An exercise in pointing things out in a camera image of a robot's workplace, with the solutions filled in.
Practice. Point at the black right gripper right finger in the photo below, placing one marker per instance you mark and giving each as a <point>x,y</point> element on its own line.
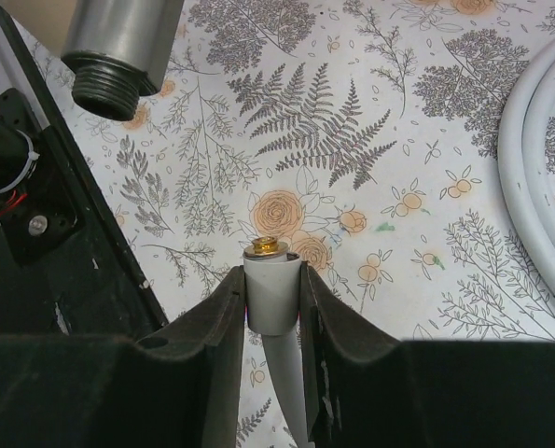
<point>364,388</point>

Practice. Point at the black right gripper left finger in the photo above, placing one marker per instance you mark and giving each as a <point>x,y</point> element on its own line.
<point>177,387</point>

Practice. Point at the grey shower head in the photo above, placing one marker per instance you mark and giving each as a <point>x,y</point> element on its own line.
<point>119,52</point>

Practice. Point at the floral table mat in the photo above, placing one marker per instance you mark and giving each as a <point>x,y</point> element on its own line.
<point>362,133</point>

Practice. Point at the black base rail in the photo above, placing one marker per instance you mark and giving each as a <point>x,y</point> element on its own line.
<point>65,265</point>

